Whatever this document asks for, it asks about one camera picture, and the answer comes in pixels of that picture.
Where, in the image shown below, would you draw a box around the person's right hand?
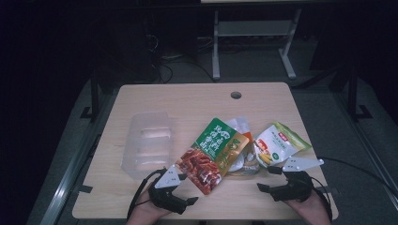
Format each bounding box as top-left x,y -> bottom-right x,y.
283,189 -> 332,225

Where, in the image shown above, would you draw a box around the person's left hand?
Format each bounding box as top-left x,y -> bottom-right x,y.
126,188 -> 173,225

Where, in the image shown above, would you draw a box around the grey metal rail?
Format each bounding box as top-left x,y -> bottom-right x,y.
332,90 -> 398,203
39,134 -> 102,225

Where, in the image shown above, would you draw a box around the white and orange snack bag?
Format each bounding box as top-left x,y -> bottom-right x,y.
224,116 -> 261,176

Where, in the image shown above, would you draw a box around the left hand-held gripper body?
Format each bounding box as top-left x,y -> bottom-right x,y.
147,164 -> 190,216

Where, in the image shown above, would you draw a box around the black metal stand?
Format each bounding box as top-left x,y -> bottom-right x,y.
80,70 -> 101,123
346,62 -> 374,122

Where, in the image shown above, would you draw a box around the clear plastic container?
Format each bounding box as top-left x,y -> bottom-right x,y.
120,112 -> 175,181

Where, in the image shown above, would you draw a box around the white and green snack bag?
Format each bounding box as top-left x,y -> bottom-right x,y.
253,121 -> 313,169

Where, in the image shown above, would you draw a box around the white metal stand frame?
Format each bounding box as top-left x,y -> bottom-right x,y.
211,8 -> 303,82

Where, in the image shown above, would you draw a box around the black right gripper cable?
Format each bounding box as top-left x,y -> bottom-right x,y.
313,156 -> 398,221

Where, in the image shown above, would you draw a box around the black floor cables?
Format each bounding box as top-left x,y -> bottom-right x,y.
146,34 -> 217,84

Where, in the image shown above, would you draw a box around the green and red snack bag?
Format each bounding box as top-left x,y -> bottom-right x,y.
175,117 -> 251,196

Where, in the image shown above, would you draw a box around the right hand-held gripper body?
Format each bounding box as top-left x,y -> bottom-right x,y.
270,157 -> 325,203

